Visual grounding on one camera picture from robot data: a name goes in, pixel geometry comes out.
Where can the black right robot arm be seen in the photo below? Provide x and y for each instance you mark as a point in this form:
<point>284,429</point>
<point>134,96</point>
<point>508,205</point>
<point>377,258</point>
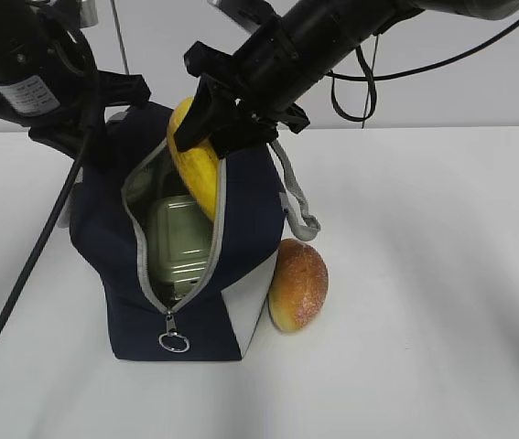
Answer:
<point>326,32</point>

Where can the navy and white lunch bag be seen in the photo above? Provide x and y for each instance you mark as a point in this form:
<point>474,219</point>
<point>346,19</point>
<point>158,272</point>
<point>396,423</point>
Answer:
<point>217,319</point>

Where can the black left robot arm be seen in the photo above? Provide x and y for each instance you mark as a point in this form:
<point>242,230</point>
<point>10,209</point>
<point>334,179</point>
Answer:
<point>17,14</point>

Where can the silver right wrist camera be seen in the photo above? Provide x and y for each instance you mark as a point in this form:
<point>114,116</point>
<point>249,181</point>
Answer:
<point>248,14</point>

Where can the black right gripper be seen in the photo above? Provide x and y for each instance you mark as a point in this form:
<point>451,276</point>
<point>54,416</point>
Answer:
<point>241,97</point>

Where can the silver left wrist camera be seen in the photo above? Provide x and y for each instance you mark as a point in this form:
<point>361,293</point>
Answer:
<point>88,13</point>

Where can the orange bread roll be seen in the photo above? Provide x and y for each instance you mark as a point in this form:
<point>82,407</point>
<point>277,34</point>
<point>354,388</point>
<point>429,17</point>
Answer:
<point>299,286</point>

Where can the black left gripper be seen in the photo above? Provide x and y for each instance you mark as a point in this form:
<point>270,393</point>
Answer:
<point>48,76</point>

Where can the green lidded glass container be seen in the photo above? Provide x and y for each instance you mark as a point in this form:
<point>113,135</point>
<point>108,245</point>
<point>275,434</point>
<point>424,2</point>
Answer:
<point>178,234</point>

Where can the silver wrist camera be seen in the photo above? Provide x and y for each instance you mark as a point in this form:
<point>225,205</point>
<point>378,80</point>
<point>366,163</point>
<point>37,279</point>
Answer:
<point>88,13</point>
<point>248,14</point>

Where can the yellow banana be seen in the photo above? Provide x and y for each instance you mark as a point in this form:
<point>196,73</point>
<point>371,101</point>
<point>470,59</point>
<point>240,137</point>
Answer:
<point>197,167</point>

